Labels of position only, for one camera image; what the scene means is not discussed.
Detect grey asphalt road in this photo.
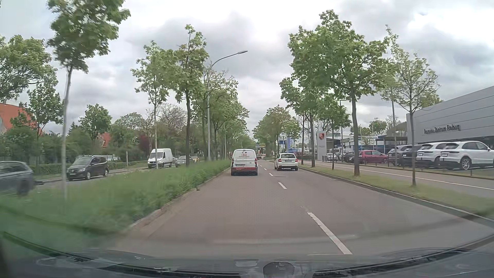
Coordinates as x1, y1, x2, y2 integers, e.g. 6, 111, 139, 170
110, 159, 494, 258

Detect opposite asphalt road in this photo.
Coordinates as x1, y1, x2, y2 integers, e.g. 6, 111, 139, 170
33, 165, 149, 194

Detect grass verge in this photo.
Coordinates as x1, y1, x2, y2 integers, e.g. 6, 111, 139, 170
299, 164, 494, 218

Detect grey lamp post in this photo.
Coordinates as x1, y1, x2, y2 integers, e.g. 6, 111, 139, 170
207, 50, 248, 162

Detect car's own bonnet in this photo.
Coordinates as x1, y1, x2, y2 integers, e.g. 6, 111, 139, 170
0, 231, 494, 278

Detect white car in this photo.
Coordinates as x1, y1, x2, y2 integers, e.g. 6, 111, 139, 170
274, 153, 299, 171

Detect white van with red stripe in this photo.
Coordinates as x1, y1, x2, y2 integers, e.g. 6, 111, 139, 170
231, 149, 259, 177

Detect road markings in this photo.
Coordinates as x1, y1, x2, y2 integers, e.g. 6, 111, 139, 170
261, 161, 353, 255

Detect low metal railing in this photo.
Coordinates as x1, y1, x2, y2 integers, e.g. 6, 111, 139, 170
322, 155, 494, 178

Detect grey showroom building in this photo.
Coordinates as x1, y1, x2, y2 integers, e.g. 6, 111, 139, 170
405, 86, 494, 148

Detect red roofed house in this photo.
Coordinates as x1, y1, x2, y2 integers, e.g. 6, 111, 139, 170
0, 101, 43, 136

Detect white pylon sign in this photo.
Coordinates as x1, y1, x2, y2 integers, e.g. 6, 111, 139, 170
316, 131, 328, 161

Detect row of parked cars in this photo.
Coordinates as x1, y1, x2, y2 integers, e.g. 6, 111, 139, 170
326, 141, 494, 171

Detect grass median strip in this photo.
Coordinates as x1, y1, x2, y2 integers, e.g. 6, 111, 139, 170
0, 159, 231, 251

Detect row of median trees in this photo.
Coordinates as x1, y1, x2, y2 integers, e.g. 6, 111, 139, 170
46, 0, 257, 201

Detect dark grey car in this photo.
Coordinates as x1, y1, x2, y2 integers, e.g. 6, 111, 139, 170
0, 161, 36, 197

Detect grey cycle path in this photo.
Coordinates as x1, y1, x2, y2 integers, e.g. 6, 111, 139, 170
314, 160, 494, 199

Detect row of verge trees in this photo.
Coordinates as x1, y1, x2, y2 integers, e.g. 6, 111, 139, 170
253, 10, 442, 187

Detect trees behind hedge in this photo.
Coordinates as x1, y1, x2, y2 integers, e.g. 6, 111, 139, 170
0, 35, 190, 164

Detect dark grey minivan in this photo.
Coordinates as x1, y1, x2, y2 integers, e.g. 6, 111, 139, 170
66, 155, 110, 181

